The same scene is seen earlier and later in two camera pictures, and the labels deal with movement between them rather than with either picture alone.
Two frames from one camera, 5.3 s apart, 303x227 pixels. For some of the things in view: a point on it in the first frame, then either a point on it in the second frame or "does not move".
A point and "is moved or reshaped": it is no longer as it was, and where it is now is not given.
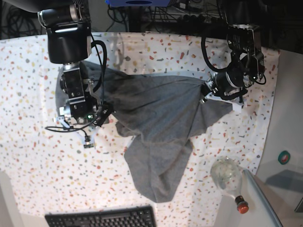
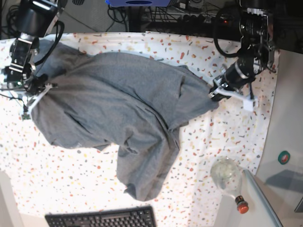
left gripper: (83, 104) to (17, 78)
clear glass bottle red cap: (227, 174) does not move
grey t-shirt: (160, 115) is moved or reshaped
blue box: (138, 3) does not move
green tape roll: (283, 157) does not move
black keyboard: (138, 216) does not move
